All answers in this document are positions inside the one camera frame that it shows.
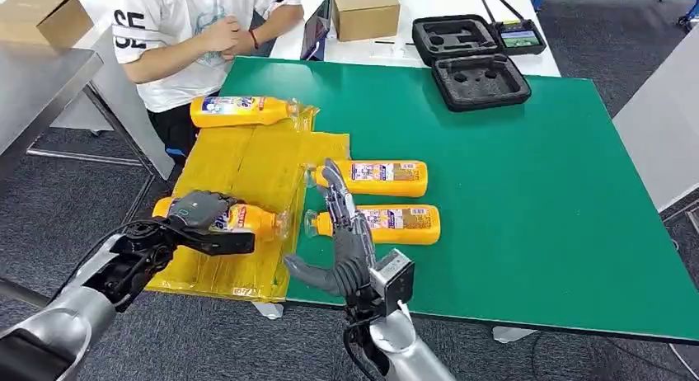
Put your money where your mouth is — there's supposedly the grey table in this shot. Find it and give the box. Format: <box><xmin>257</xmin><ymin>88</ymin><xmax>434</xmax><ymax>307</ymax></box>
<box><xmin>611</xmin><ymin>27</ymin><xmax>699</xmax><ymax>214</ymax></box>

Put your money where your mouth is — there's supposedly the person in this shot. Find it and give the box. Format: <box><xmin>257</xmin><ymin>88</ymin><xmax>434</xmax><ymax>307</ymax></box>
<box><xmin>111</xmin><ymin>0</ymin><xmax>305</xmax><ymax>164</ymax></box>

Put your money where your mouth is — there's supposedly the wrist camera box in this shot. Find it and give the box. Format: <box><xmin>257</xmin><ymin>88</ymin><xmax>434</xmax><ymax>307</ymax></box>
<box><xmin>185</xmin><ymin>231</ymin><xmax>256</xmax><ymax>257</ymax></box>
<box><xmin>371</xmin><ymin>248</ymin><xmax>416</xmax><ymax>318</ymax></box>

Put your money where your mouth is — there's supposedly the cardboard box with yellow mark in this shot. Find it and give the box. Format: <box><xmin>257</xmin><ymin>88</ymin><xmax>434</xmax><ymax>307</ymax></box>
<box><xmin>330</xmin><ymin>0</ymin><xmax>401</xmax><ymax>42</ymax></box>

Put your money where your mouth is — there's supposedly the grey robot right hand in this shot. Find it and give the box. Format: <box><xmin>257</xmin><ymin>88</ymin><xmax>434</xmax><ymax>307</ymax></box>
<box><xmin>284</xmin><ymin>158</ymin><xmax>378</xmax><ymax>299</ymax></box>

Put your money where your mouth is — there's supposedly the plain cardboard box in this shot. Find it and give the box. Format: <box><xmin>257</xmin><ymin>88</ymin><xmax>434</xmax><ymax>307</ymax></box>
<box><xmin>0</xmin><ymin>0</ymin><xmax>95</xmax><ymax>49</ymax></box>

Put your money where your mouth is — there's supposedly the yellow plastic sheet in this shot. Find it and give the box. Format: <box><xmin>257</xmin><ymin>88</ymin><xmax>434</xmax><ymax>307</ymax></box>
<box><xmin>146</xmin><ymin>102</ymin><xmax>352</xmax><ymax>304</ymax></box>

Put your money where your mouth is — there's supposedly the dark tablet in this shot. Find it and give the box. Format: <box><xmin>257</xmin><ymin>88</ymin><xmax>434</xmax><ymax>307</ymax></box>
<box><xmin>300</xmin><ymin>0</ymin><xmax>332</xmax><ymax>62</ymax></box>

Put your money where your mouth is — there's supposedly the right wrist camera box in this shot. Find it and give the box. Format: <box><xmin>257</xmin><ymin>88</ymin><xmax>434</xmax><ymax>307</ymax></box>
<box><xmin>371</xmin><ymin>248</ymin><xmax>416</xmax><ymax>318</ymax></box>

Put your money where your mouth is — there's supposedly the white table foot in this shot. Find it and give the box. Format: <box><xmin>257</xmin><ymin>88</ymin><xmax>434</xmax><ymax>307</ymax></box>
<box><xmin>491</xmin><ymin>327</ymin><xmax>538</xmax><ymax>346</ymax></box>
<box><xmin>251</xmin><ymin>302</ymin><xmax>285</xmax><ymax>321</ymax></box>

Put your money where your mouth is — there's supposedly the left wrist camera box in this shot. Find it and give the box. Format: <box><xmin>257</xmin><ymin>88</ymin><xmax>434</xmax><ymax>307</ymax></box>
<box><xmin>185</xmin><ymin>231</ymin><xmax>256</xmax><ymax>257</ymax></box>

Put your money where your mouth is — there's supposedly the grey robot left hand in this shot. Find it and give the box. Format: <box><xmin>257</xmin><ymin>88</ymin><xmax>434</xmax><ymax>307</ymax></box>
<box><xmin>166</xmin><ymin>190</ymin><xmax>244</xmax><ymax>233</ymax></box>

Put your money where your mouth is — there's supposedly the open black foam case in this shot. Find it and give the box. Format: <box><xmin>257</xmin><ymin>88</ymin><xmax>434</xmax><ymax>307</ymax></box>
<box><xmin>412</xmin><ymin>14</ymin><xmax>532</xmax><ymax>113</ymax></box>

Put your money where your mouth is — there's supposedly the white floor cable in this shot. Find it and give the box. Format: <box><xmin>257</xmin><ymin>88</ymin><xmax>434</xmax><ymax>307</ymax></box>
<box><xmin>669</xmin><ymin>344</ymin><xmax>699</xmax><ymax>379</ymax></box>

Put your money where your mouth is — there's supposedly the black remote controller with antennas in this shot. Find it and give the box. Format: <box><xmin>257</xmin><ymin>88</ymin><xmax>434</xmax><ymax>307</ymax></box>
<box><xmin>481</xmin><ymin>0</ymin><xmax>547</xmax><ymax>56</ymax></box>

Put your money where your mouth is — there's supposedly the person's right hand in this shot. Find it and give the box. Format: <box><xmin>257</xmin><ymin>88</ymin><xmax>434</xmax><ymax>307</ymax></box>
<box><xmin>202</xmin><ymin>16</ymin><xmax>244</xmax><ymax>54</ymax></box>

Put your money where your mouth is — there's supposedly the steel table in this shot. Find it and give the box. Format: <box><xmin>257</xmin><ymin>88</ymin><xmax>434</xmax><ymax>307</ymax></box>
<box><xmin>0</xmin><ymin>40</ymin><xmax>159</xmax><ymax>314</ymax></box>

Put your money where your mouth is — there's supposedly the orange drink bottle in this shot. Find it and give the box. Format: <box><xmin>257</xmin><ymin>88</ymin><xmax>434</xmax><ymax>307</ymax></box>
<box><xmin>152</xmin><ymin>196</ymin><xmax>288</xmax><ymax>242</ymax></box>
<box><xmin>190</xmin><ymin>95</ymin><xmax>300</xmax><ymax>129</ymax></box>
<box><xmin>303</xmin><ymin>205</ymin><xmax>442</xmax><ymax>247</ymax></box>
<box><xmin>307</xmin><ymin>159</ymin><xmax>429</xmax><ymax>199</ymax></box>

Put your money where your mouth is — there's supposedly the green table mat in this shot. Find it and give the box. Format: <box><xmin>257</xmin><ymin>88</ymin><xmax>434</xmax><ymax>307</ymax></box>
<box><xmin>218</xmin><ymin>56</ymin><xmax>699</xmax><ymax>344</ymax></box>

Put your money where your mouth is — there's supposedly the person's left hand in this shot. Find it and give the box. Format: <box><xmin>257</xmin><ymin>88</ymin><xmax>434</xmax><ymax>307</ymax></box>
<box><xmin>221</xmin><ymin>33</ymin><xmax>256</xmax><ymax>60</ymax></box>

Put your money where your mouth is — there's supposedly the white table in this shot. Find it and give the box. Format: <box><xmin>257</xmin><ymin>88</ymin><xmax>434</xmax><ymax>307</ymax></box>
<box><xmin>269</xmin><ymin>0</ymin><xmax>562</xmax><ymax>78</ymax></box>

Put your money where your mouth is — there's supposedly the white desk panel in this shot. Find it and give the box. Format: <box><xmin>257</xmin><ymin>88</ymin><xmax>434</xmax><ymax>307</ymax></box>
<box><xmin>51</xmin><ymin>26</ymin><xmax>176</xmax><ymax>180</ymax></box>

